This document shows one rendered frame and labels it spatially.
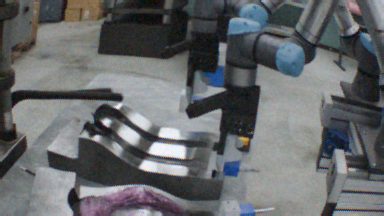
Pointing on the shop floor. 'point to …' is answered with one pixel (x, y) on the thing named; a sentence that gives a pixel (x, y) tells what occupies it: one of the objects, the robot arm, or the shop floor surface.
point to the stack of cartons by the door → (84, 10)
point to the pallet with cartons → (31, 34)
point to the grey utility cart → (280, 26)
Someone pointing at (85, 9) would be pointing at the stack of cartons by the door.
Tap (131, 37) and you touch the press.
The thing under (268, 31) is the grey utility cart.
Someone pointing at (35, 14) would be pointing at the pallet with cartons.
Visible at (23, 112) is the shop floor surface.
